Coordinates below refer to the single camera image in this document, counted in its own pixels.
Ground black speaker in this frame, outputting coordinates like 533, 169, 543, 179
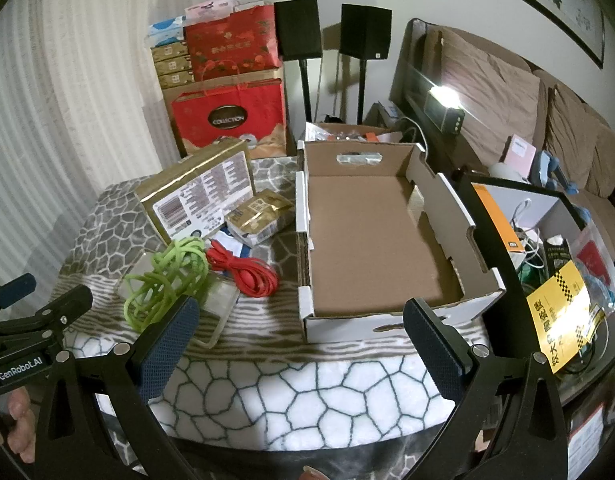
339, 3, 393, 57
274, 0, 322, 60

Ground white red box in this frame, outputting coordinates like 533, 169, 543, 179
567, 402, 608, 466

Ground large brown cushion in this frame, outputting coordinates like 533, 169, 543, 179
430, 27, 545, 158

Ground white cardboard box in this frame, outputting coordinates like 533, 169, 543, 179
295, 139, 507, 345

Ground white charger cable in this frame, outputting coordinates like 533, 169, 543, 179
398, 117, 428, 148

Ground clear plastic tray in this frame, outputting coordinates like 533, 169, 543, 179
114, 250, 238, 350

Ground pink tissue pack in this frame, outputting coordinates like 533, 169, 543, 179
184, 0, 237, 26

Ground black storage bin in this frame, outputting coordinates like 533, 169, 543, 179
450, 170, 615, 411

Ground blue white tissue pack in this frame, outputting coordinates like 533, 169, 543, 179
148, 16, 188, 50

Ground person's left hand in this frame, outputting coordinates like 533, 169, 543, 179
4, 387, 43, 462

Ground white curtain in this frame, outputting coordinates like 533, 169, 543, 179
0, 0, 183, 301

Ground white round device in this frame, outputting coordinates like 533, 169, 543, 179
487, 160, 531, 181

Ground white cables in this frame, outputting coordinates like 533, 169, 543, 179
510, 199, 545, 271

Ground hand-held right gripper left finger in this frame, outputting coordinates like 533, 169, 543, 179
35, 295, 201, 480

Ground small gold packet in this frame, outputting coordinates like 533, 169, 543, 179
224, 190, 294, 247

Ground flat gold box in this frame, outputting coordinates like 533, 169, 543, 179
155, 57, 193, 77
150, 42, 191, 63
159, 71, 196, 90

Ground blue toy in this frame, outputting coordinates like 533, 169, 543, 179
532, 150, 581, 196

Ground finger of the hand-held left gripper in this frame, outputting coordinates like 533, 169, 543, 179
0, 272, 37, 322
32, 285, 94, 342

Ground black carton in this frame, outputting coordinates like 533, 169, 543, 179
545, 235, 573, 273

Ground pink box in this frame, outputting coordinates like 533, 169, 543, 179
504, 134, 537, 171

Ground green cable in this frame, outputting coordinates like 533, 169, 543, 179
124, 236, 211, 332

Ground large gold box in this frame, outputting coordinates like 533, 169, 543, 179
134, 138, 256, 242

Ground red floral gift bag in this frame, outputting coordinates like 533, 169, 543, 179
184, 2, 281, 83

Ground orange box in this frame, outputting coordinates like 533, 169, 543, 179
470, 182, 528, 268

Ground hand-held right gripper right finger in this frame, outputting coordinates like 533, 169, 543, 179
402, 297, 571, 480

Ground black device with light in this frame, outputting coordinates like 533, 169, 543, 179
423, 85, 465, 136

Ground red cable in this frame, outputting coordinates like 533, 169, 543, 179
205, 241, 280, 299

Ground yellow booklet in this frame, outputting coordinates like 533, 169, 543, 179
526, 260, 608, 375

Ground red white plastic bag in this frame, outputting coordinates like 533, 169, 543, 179
570, 220, 615, 311

